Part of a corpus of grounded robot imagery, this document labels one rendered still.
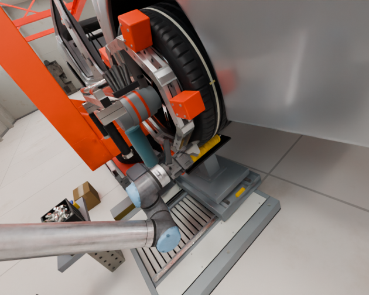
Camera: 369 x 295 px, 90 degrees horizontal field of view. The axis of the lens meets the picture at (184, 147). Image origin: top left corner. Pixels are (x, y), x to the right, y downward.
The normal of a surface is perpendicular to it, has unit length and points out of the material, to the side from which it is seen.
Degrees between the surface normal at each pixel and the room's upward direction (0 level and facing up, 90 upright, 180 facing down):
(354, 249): 0
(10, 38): 90
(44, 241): 64
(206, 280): 0
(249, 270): 0
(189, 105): 90
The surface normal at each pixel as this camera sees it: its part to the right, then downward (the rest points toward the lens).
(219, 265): -0.36, -0.78
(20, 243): 0.51, -0.25
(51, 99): 0.56, 0.26
